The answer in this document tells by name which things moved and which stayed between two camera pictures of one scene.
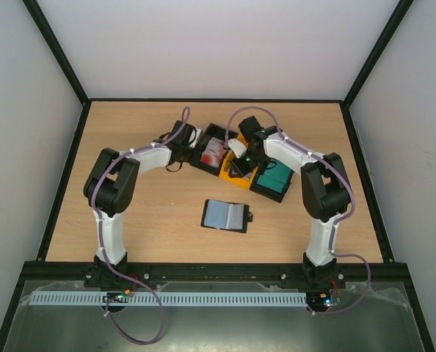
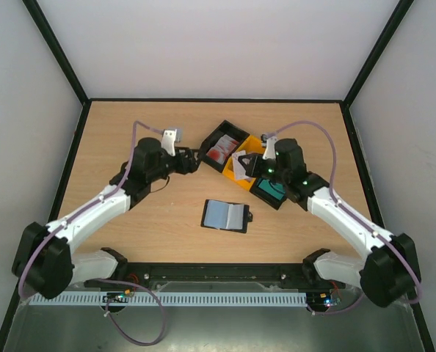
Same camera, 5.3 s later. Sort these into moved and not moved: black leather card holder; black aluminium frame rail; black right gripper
Moved: black right gripper
Not moved: black aluminium frame rail; black leather card holder
